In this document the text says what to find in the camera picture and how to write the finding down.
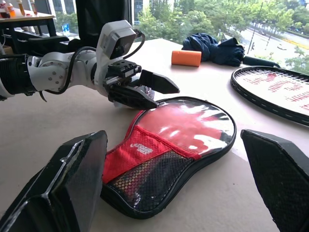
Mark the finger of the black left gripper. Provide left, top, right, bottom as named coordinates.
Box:
left=138, top=69, right=181, bottom=95
left=107, top=84, right=159, bottom=110

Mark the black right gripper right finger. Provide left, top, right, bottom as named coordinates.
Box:
left=240, top=129, right=309, bottom=232

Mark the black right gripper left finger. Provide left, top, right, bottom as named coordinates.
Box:
left=0, top=130, right=108, bottom=232

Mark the red black paddle case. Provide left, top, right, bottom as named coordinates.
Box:
left=100, top=96, right=238, bottom=220

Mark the orange foam roll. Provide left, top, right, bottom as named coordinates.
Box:
left=171, top=50, right=202, bottom=67

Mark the black window pillar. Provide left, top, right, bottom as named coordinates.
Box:
left=75, top=0, right=135, bottom=46

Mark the navy folded umbrella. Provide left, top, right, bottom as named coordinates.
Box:
left=181, top=33, right=281, bottom=68

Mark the black racket with red print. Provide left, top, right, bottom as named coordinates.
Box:
left=230, top=65, right=309, bottom=127

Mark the black office chair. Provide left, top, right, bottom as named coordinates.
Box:
left=0, top=35, right=80, bottom=58

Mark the wooden table with black legs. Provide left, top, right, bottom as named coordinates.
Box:
left=0, top=7, right=57, bottom=46

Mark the dark red drink bottle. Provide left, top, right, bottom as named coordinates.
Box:
left=0, top=2, right=11, bottom=19

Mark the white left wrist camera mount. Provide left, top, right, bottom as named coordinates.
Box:
left=94, top=20, right=138, bottom=87

